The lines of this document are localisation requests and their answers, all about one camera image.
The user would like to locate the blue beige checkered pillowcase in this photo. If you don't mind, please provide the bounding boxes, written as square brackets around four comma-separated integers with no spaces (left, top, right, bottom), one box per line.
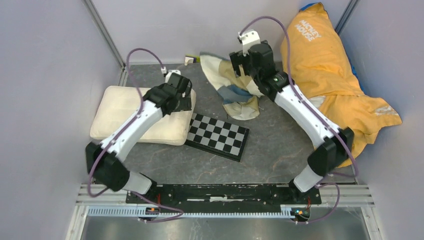
[199,51,263,121]

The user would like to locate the cream white pillow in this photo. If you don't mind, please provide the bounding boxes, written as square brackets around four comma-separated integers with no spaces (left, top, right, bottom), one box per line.
[89,86,196,146]

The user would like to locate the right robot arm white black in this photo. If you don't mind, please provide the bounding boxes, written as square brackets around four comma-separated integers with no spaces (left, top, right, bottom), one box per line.
[229,40,354,204]

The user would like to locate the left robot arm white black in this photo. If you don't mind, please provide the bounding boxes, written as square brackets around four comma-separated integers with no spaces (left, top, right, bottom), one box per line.
[85,70,193,204]

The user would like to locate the yellow Mickey Mouse pillow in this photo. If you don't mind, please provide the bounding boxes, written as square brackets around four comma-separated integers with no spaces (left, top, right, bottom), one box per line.
[280,2,402,157]

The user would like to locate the small white green block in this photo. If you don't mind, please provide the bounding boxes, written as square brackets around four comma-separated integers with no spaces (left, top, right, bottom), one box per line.
[184,54,201,66]

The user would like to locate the black white checkerboard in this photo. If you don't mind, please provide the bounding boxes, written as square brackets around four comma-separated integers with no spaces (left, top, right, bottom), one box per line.
[184,113,250,162]

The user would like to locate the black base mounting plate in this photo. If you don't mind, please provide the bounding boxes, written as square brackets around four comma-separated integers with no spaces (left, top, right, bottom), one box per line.
[144,183,322,206]

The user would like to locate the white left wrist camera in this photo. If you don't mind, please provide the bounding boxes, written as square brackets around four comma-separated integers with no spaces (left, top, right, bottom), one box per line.
[160,66,181,77]

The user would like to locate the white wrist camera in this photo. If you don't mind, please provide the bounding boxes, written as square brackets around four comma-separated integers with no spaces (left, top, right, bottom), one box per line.
[238,29,261,56]
[160,66,181,77]

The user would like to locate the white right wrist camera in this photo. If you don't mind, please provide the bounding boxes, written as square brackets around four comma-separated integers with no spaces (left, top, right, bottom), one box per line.
[238,29,261,56]

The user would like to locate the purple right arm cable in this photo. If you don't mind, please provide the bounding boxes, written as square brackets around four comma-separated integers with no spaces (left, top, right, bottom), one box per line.
[239,15,360,179]

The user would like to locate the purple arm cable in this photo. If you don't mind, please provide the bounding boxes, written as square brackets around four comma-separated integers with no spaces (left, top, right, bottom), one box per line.
[86,48,167,199]
[239,15,360,179]

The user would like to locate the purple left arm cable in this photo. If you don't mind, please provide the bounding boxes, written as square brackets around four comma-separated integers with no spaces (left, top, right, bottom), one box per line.
[86,48,167,199]

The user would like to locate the aluminium frame post left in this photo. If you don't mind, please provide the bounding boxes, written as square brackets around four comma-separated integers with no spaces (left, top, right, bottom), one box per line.
[82,0,126,69]

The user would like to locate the aluminium frame post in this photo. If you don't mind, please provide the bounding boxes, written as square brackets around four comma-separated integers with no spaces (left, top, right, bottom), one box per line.
[82,0,126,69]
[334,0,360,35]

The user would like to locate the aluminium frame post right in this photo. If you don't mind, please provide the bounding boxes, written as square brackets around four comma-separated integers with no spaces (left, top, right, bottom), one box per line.
[334,0,360,35]

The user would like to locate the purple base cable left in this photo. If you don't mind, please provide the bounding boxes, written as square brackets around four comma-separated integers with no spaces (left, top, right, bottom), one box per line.
[129,191,185,224]

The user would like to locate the white slotted cable duct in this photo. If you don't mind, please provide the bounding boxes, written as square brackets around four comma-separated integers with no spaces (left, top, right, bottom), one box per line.
[87,205,309,220]

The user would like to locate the aluminium frame rail front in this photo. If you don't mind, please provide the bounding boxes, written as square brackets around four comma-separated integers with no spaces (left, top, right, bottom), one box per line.
[75,184,375,208]

